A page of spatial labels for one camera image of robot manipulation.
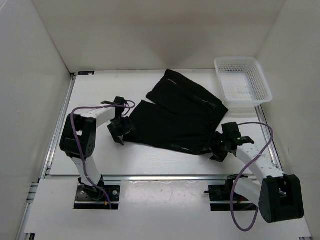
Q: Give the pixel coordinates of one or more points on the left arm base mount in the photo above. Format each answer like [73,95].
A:
[91,198]

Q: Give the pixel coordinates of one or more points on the aluminium right rail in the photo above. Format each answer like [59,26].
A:
[272,150]

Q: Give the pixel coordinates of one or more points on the aluminium rail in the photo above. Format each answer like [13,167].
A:
[47,162]
[272,150]
[205,177]

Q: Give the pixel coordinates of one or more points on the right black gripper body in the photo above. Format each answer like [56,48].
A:
[219,147]

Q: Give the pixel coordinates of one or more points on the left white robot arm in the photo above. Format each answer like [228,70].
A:
[78,139]

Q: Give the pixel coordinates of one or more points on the black shorts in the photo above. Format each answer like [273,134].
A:
[179,115]

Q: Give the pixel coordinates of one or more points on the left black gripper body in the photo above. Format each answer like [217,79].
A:
[120,127]

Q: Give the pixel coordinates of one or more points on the aluminium front rail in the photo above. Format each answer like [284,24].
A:
[205,177]

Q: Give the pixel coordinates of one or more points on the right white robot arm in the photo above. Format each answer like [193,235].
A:
[276,195]

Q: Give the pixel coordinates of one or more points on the aluminium left rail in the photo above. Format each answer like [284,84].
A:
[47,162]

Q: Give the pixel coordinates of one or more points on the white plastic mesh basket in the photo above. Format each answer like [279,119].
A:
[242,82]

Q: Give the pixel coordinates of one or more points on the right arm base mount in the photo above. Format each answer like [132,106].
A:
[219,197]

